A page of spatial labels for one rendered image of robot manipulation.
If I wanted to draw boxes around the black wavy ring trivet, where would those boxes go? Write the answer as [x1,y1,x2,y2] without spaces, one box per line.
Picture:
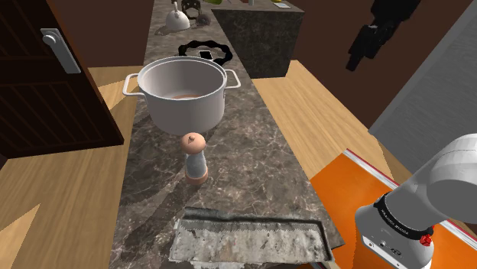
[177,40,234,66]

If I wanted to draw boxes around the dark wooden door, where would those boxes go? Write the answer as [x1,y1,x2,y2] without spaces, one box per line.
[0,0,125,160]

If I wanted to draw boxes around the wooden pepper mill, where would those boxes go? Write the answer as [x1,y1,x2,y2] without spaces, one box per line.
[180,131,209,186]

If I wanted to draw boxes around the dark marble cabinet block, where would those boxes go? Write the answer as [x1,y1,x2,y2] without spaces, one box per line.
[210,0,306,79]

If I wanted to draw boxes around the grey rectangular sink basin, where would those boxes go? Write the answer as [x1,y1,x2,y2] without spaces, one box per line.
[169,206,335,267]

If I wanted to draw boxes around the black curved stand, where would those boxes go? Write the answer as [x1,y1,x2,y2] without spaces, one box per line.
[180,0,204,21]

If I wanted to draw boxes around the large white cooking pot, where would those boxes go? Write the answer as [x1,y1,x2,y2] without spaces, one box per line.
[122,55,242,137]

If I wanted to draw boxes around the white kettle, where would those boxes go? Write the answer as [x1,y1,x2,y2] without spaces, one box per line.
[165,1,191,32]

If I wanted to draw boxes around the orange robot stand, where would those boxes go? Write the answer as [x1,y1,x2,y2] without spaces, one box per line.
[309,148,477,269]

